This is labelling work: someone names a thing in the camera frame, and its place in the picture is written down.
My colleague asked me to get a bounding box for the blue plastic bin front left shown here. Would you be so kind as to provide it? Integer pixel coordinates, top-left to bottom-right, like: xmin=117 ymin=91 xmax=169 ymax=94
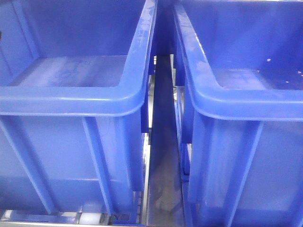
xmin=0 ymin=0 xmax=157 ymax=214

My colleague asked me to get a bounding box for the blue plastic bin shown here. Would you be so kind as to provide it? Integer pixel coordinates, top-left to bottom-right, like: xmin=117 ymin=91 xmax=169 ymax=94
xmin=174 ymin=0 xmax=303 ymax=227
xmin=0 ymin=0 xmax=157 ymax=214

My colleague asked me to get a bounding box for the blue plastic bin front right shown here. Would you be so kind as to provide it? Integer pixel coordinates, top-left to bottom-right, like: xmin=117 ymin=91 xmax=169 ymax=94
xmin=174 ymin=0 xmax=303 ymax=227

